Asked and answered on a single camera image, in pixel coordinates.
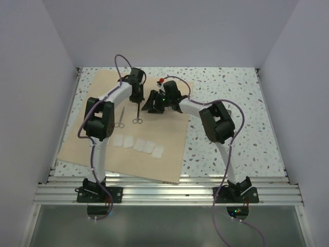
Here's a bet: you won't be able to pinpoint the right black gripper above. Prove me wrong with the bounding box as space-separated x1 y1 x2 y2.
142 90 172 114

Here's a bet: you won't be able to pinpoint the steel scissors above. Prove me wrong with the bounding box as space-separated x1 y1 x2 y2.
132 113 143 124
115 107 125 129

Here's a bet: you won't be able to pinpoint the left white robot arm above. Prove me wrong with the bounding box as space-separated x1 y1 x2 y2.
78 67 147 202

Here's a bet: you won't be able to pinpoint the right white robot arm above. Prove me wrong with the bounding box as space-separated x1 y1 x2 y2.
142 81 251 202

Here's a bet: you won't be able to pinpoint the green white packet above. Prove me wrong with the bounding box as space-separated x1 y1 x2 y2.
166 107 175 112

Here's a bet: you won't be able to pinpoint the beige cloth mat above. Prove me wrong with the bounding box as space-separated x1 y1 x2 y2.
58 70 190 183

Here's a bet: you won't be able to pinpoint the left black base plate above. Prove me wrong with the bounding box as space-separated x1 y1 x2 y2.
75 179 123 203

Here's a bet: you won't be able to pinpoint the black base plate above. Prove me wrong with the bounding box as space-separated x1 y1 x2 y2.
75 179 123 203
215 184 260 204

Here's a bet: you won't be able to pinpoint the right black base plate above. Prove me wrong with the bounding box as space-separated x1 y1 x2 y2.
215 184 260 204

